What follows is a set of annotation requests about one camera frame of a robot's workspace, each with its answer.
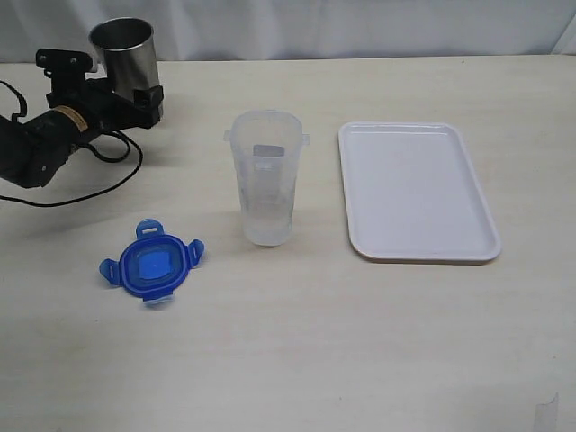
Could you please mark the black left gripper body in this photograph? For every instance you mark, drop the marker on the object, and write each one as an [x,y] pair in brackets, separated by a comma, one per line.
[93,99]

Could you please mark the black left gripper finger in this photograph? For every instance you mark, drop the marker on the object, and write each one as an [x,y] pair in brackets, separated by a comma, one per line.
[148,105]
[97,70]

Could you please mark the stainless steel tumbler cup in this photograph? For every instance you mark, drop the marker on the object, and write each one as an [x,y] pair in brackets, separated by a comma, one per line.
[126,48]

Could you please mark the blue plastic container lid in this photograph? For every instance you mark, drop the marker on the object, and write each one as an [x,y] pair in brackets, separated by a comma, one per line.
[153,266]

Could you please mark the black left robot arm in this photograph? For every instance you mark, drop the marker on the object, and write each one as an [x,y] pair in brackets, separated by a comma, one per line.
[33,151]

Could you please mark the clear plastic tall container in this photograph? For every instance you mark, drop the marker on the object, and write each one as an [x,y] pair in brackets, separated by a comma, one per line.
[266,146]

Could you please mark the white backdrop curtain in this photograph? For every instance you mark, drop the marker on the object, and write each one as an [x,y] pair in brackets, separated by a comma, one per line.
[263,30]

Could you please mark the white rectangular plastic tray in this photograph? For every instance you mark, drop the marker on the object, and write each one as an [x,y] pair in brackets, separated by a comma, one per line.
[412,194]

